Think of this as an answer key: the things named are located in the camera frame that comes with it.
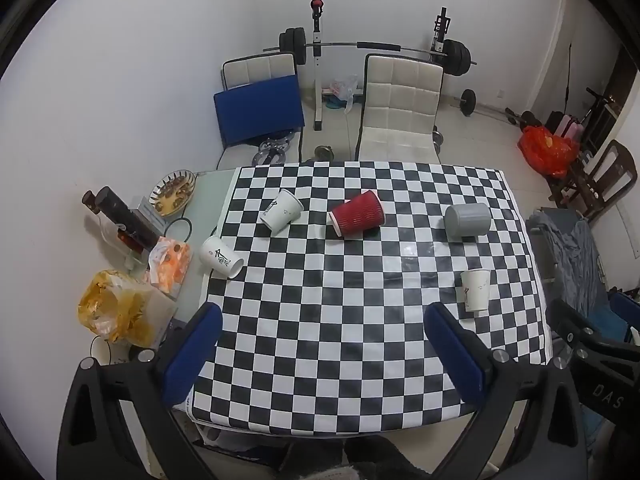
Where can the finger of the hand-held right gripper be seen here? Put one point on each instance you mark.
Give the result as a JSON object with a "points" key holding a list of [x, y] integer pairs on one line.
{"points": [[622, 312], [567, 320]]}

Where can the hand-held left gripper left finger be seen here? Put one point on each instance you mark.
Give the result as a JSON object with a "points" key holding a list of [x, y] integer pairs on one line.
{"points": [[192, 352]]}

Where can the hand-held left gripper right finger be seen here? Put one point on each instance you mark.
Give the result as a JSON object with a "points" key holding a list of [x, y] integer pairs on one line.
{"points": [[452, 355]]}

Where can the white paper cup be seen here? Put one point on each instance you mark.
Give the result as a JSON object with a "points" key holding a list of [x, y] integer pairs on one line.
{"points": [[281, 211], [475, 290], [220, 257]]}

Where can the grey cup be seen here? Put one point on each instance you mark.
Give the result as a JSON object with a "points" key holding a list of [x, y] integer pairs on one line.
{"points": [[467, 220]]}

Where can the red ribbed paper cup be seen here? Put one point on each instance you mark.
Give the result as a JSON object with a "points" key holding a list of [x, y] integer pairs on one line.
{"points": [[357, 212]]}

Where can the grey cloth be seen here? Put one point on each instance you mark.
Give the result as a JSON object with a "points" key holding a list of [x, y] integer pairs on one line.
{"points": [[575, 250]]}

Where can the yellow plastic bag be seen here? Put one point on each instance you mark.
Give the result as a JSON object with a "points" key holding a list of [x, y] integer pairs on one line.
{"points": [[120, 307]]}

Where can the orange snack packet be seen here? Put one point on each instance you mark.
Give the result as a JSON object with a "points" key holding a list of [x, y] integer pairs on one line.
{"points": [[170, 265]]}

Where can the black white checkered tablecloth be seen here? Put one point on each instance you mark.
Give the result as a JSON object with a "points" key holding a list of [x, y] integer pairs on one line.
{"points": [[325, 310]]}

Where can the brown wooden chair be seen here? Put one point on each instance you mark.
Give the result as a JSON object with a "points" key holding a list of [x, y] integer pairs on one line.
{"points": [[612, 170]]}

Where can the white box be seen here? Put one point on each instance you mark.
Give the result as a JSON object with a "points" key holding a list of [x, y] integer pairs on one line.
{"points": [[147, 212]]}

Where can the black cylinder bottle box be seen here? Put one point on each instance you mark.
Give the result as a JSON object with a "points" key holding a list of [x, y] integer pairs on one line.
{"points": [[122, 212]]}

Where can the plate with food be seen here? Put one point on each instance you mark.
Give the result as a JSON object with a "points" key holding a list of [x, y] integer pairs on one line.
{"points": [[172, 192]]}

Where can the red orange plastic bag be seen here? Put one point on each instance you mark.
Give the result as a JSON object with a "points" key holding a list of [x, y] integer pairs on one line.
{"points": [[547, 150]]}

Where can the pink suitcase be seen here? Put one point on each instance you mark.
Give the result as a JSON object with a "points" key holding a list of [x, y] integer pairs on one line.
{"points": [[567, 126]]}

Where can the black scooter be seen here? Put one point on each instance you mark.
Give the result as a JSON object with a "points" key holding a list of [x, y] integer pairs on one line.
{"points": [[597, 105]]}

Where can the chrome dumbbell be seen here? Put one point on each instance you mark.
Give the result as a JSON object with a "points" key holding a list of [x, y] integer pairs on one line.
{"points": [[438, 141], [324, 153]]}

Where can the chrome weight plates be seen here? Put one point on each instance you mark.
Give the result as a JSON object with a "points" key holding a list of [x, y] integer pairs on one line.
{"points": [[272, 149]]}

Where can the short barbell with black plate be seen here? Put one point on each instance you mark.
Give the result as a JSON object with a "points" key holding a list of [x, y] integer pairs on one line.
{"points": [[467, 101]]}

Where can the blue board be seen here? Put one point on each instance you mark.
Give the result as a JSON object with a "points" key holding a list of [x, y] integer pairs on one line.
{"points": [[260, 110]]}

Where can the white padded chair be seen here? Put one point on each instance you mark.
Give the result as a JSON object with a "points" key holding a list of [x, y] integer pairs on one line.
{"points": [[260, 67], [400, 105]]}

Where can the white plastic bag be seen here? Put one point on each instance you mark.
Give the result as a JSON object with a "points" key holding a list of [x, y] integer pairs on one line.
{"points": [[345, 91]]}

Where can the white barbell rack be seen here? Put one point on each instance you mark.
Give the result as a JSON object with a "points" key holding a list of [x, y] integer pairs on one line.
{"points": [[318, 85]]}

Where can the long barbell with black plates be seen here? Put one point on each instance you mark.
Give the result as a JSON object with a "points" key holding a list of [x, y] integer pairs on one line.
{"points": [[340, 44]]}

